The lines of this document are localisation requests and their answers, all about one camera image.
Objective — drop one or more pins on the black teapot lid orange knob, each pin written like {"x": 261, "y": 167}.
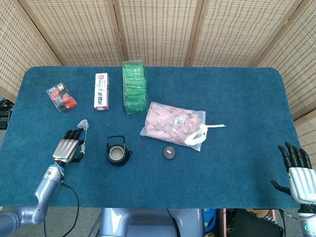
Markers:
{"x": 170, "y": 155}

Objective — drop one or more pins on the white tea bag green tag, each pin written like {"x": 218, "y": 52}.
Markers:
{"x": 83, "y": 124}

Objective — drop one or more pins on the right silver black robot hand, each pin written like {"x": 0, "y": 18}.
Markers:
{"x": 301, "y": 180}

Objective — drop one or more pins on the blue-grey robot torso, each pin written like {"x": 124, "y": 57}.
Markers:
{"x": 148, "y": 222}

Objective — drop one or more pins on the white pink toothpaste box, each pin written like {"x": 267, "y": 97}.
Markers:
{"x": 101, "y": 91}

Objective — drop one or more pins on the wicker folding screen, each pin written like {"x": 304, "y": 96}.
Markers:
{"x": 158, "y": 29}

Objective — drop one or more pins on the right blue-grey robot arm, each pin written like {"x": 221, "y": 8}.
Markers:
{"x": 308, "y": 222}

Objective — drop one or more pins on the translucent bag pink cloth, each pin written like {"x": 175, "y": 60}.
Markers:
{"x": 165, "y": 123}

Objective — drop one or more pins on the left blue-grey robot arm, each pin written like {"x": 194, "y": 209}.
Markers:
{"x": 45, "y": 185}

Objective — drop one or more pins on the blue table cloth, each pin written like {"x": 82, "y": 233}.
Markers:
{"x": 197, "y": 177}

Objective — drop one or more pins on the black teapot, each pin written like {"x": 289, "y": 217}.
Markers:
{"x": 118, "y": 161}

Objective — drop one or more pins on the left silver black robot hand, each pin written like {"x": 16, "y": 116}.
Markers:
{"x": 64, "y": 149}

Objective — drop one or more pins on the clear box red black capsules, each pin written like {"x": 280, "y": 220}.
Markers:
{"x": 61, "y": 97}

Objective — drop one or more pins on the green transparent box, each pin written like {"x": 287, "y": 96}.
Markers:
{"x": 134, "y": 89}

